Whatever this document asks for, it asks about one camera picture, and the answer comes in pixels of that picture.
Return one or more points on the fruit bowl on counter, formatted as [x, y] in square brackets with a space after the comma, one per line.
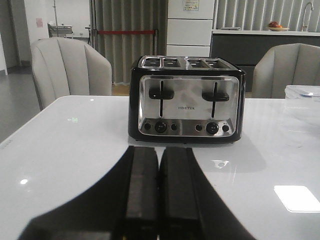
[276, 27]

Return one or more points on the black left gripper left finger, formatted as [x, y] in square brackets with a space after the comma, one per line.
[122, 205]

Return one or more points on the grey kitchen counter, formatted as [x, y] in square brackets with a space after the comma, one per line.
[245, 48]

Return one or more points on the beige armchair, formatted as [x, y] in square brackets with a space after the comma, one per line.
[283, 65]
[63, 67]

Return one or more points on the white refrigerator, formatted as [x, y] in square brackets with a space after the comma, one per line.
[189, 27]

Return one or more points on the red barrier belt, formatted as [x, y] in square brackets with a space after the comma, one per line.
[126, 32]

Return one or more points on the black chrome four-slot toaster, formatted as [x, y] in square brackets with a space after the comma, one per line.
[186, 99]

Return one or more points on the metal trolley in background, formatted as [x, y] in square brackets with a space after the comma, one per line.
[60, 30]

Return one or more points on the beige armchair right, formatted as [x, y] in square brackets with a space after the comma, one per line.
[283, 65]

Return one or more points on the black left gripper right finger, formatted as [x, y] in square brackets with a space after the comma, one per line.
[190, 208]

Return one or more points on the beige armchair left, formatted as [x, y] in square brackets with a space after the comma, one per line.
[63, 67]

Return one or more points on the chrome kitchen faucet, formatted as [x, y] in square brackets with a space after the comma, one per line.
[308, 8]

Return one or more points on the clear plastic food container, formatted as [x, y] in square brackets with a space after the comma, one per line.
[303, 92]

